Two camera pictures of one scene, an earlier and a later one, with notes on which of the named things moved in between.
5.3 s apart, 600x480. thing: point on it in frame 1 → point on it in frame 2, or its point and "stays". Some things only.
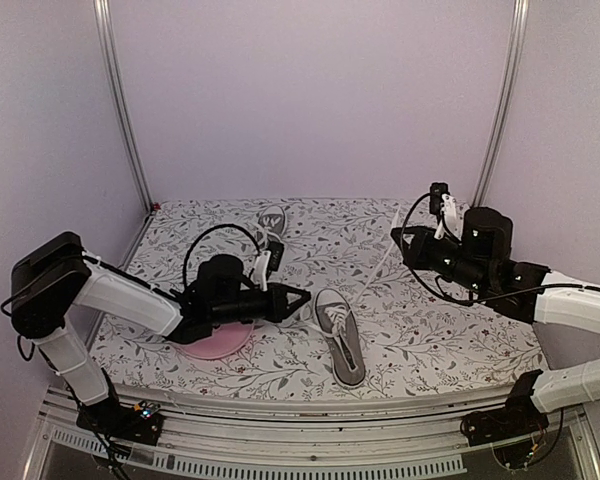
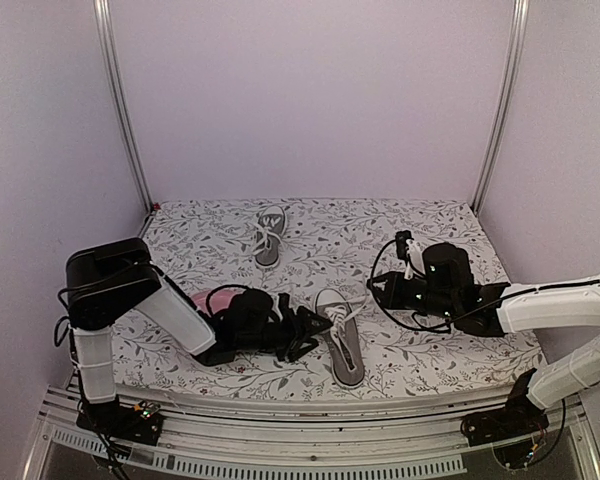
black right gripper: (418, 252) → (392, 296)
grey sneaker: (337, 319) stays
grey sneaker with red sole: (271, 226) stays
